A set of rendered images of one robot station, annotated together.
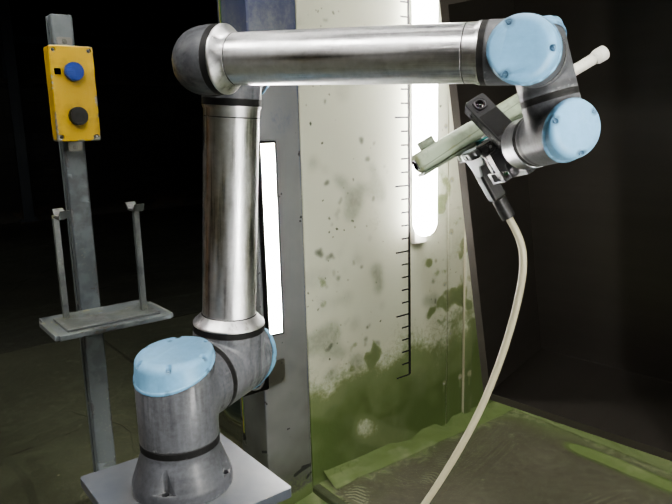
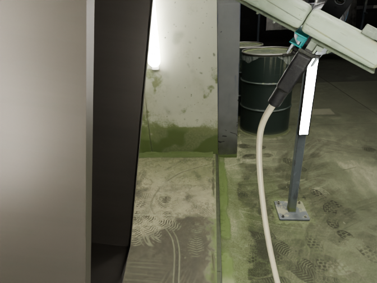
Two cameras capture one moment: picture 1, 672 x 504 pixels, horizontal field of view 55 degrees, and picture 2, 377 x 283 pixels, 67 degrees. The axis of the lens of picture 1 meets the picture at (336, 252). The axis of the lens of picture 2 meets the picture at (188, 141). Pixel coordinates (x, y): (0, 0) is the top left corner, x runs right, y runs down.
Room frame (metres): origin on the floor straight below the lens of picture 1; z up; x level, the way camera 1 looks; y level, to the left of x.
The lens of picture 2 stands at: (1.92, -0.07, 1.33)
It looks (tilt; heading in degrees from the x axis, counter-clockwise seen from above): 25 degrees down; 223
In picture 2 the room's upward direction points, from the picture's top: 3 degrees counter-clockwise
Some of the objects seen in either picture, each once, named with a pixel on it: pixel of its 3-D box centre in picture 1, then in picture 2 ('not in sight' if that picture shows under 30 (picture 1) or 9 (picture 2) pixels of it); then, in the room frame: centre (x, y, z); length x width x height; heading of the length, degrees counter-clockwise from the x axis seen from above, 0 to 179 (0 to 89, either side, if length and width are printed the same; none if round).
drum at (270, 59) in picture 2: not in sight; (266, 90); (-0.96, -1.54, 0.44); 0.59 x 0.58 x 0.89; 52
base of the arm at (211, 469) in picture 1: (181, 458); not in sight; (1.14, 0.31, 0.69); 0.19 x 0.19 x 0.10
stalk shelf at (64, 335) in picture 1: (105, 318); not in sight; (1.80, 0.68, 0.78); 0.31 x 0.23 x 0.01; 127
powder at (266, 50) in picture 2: not in sight; (269, 51); (-0.96, -1.55, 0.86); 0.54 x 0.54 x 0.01
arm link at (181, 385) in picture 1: (179, 390); not in sight; (1.15, 0.30, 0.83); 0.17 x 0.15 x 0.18; 156
